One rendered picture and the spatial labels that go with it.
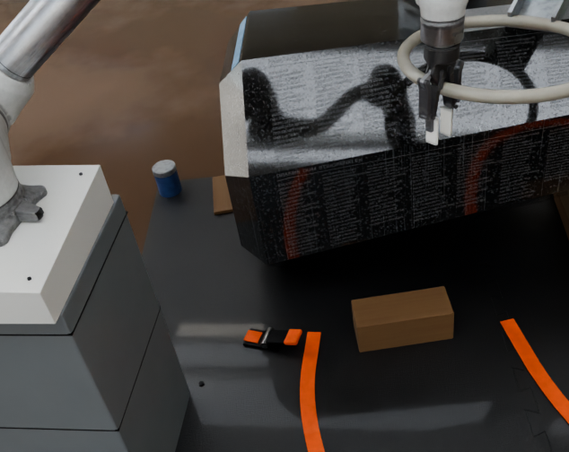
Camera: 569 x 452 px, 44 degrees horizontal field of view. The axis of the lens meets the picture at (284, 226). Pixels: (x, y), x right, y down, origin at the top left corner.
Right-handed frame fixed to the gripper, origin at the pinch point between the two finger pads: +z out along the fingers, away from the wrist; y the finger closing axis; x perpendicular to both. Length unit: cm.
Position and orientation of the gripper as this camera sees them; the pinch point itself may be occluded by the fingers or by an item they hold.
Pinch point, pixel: (439, 126)
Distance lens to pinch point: 167.1
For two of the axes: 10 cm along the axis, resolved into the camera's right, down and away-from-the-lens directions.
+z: 1.0, 8.0, 5.9
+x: -6.7, -3.8, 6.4
